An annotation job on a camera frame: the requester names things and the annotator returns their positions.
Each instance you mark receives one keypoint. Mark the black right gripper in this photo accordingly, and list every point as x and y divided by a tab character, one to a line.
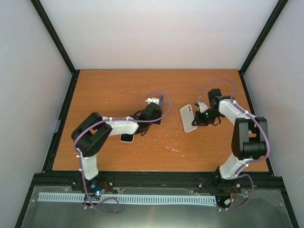
198	120

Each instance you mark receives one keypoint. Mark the white silicone phone case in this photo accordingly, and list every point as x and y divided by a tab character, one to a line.
187	116

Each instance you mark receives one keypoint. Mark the small black phone white case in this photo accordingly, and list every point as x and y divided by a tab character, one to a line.
127	138

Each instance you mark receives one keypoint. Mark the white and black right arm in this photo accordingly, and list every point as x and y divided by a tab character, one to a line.
249	142

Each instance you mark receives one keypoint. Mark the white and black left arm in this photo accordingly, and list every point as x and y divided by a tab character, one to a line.
89	137

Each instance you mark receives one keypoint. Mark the grey metal front plate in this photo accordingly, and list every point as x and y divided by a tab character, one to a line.
262	209

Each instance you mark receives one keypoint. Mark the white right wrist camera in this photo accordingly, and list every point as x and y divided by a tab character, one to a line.
201	106

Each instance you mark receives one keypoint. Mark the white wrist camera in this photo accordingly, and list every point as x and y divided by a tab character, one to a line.
201	106
153	100

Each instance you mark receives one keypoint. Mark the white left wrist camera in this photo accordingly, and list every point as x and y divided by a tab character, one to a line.
153	100

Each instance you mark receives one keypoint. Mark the black aluminium frame rail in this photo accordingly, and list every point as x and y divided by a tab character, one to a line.
205	182

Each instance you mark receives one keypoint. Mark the black right corner post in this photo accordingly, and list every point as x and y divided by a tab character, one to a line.
280	5

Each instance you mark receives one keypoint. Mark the black corner post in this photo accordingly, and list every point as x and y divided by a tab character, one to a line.
280	5
53	34

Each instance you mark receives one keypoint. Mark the light blue slotted cable duct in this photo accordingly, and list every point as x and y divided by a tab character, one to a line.
128	199

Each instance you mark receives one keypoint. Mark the black left corner post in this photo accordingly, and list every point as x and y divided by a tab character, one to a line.
53	34

